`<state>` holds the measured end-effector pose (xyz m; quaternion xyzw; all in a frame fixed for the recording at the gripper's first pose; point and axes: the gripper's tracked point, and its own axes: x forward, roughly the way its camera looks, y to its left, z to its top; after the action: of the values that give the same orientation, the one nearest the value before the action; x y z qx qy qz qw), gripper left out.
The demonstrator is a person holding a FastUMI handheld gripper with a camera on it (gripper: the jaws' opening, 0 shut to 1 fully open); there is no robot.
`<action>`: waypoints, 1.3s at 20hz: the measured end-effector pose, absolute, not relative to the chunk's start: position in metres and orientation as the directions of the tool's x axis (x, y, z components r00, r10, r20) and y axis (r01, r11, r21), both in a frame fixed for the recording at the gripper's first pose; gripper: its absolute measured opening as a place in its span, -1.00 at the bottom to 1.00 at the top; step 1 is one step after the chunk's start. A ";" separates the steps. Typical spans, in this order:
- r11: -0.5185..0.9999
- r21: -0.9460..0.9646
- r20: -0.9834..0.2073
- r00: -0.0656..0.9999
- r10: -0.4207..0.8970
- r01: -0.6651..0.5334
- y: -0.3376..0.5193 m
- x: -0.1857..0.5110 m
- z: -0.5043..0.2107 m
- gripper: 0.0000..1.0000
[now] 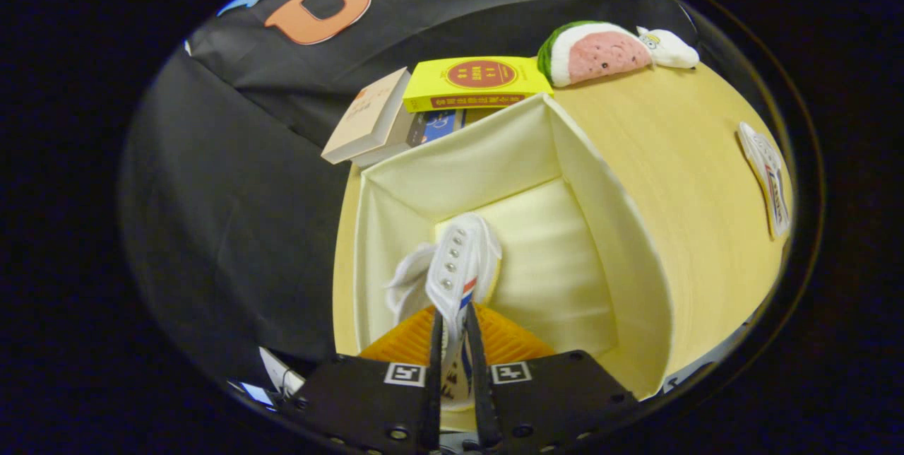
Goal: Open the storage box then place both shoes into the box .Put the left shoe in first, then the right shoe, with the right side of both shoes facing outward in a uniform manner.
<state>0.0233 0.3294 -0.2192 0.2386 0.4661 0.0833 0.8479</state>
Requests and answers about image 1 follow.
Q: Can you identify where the white paper card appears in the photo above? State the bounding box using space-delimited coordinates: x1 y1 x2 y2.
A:
258 347 306 396

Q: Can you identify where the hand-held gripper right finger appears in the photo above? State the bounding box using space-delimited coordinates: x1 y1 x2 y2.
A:
463 302 636 452

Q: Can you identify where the white shoe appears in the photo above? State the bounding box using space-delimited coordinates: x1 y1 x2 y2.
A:
737 122 792 240
386 212 504 413

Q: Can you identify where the cream fabric storage box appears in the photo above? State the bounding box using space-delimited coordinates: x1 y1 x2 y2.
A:
351 93 675 435

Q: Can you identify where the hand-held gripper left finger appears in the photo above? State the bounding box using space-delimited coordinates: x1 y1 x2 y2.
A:
279 303 444 455

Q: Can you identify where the black backdrop cloth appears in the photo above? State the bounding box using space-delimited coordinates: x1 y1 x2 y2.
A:
120 0 700 385

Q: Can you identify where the yellow book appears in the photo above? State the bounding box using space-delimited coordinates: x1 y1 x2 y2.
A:
403 56 554 113

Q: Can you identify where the white plush toy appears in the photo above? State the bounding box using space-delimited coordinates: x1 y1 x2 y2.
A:
636 26 700 70

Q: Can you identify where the watermelon slice plush toy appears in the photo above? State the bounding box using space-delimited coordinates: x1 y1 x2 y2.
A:
537 20 654 88

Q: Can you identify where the phone with lit screen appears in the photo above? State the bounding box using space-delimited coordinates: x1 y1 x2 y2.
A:
226 379 278 408

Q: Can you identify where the grey book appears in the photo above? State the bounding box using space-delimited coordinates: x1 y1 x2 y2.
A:
351 105 419 170

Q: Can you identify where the blue book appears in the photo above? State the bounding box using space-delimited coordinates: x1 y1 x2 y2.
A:
406 108 502 148

